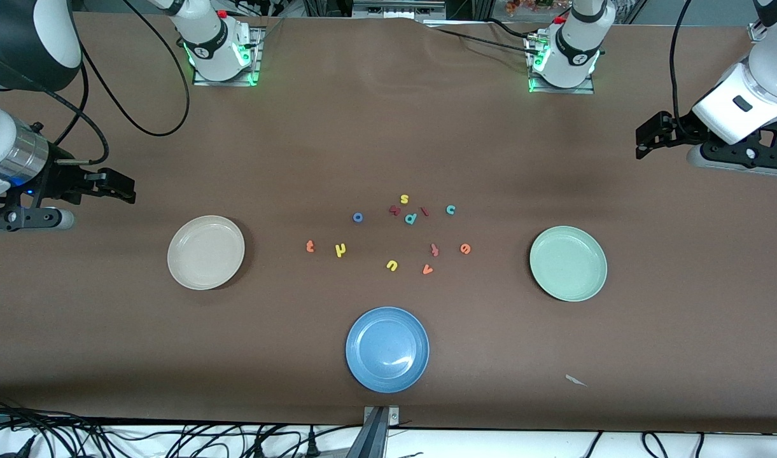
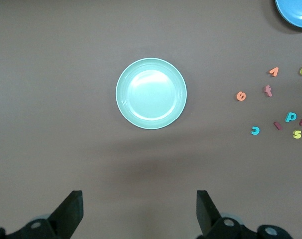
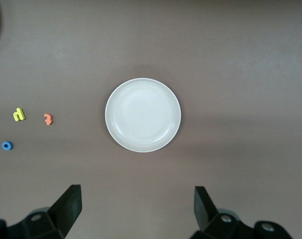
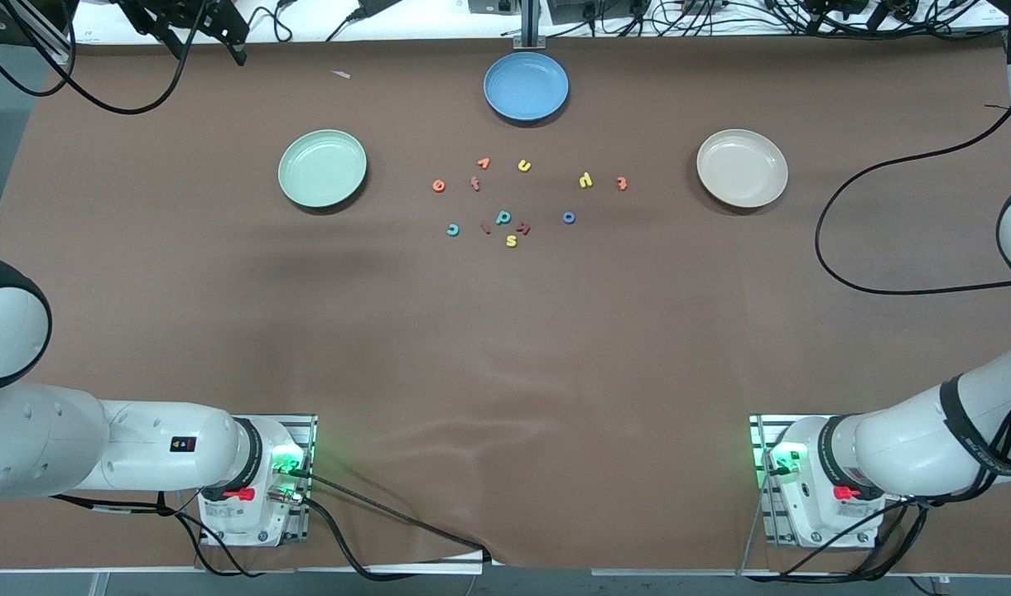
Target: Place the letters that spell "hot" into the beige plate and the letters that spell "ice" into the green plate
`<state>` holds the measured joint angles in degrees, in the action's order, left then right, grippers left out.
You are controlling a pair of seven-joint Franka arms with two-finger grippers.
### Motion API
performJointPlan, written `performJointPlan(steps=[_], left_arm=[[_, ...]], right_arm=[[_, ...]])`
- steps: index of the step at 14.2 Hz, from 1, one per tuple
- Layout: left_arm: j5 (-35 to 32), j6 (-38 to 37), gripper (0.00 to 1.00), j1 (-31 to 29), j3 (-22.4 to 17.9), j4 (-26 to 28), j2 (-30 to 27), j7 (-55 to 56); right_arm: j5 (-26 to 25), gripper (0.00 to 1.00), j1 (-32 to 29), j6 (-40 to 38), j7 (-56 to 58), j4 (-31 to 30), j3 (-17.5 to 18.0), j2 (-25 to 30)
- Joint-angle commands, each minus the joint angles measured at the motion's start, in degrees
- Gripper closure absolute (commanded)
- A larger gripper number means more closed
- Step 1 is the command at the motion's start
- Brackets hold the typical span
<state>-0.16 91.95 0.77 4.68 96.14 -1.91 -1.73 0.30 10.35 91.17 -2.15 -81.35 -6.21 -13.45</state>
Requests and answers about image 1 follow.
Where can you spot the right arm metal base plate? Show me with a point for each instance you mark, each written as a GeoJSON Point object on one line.
{"type": "Point", "coordinates": [256, 48]}

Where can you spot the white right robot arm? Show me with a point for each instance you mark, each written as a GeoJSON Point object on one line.
{"type": "Point", "coordinates": [216, 44]}

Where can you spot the grey metal box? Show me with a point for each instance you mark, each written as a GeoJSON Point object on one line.
{"type": "Point", "coordinates": [398, 6]}

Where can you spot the grey metal strut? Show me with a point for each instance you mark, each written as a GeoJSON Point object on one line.
{"type": "Point", "coordinates": [369, 442]}

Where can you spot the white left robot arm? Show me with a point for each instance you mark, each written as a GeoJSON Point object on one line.
{"type": "Point", "coordinates": [573, 51]}

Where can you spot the blue round plate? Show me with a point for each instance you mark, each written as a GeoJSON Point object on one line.
{"type": "Point", "coordinates": [387, 350]}

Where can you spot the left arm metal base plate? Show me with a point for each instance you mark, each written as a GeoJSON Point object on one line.
{"type": "Point", "coordinates": [553, 90]}

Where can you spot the metal table edge bracket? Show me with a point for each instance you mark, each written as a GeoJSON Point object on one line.
{"type": "Point", "coordinates": [393, 416]}

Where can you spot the beige round plate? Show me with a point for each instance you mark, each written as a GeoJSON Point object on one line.
{"type": "Point", "coordinates": [205, 253]}

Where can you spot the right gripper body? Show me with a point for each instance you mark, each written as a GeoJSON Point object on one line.
{"type": "Point", "coordinates": [62, 181]}

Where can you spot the orange artificial flowers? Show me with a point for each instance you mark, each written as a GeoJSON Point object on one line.
{"type": "Point", "coordinates": [522, 6]}

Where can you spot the brown table cover sheet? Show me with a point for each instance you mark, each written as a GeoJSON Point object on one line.
{"type": "Point", "coordinates": [108, 350]}

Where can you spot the aluminium frame corner bracket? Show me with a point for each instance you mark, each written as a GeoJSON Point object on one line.
{"type": "Point", "coordinates": [758, 32]}

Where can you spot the green round plate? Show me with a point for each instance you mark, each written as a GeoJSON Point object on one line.
{"type": "Point", "coordinates": [568, 264]}

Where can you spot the white paper scrap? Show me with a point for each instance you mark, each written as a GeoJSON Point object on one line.
{"type": "Point", "coordinates": [576, 380]}

